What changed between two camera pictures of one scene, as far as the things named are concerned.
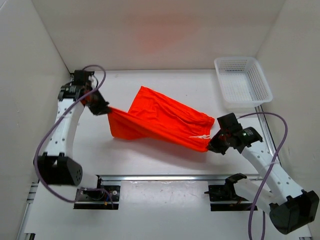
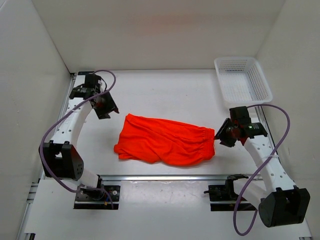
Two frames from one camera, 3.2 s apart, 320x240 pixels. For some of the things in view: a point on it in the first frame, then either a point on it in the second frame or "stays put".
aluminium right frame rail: x=267 y=132 stays put
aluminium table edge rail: x=163 y=177 stays put
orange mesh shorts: x=154 y=116 → x=168 y=142
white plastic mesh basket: x=243 y=85 stays put
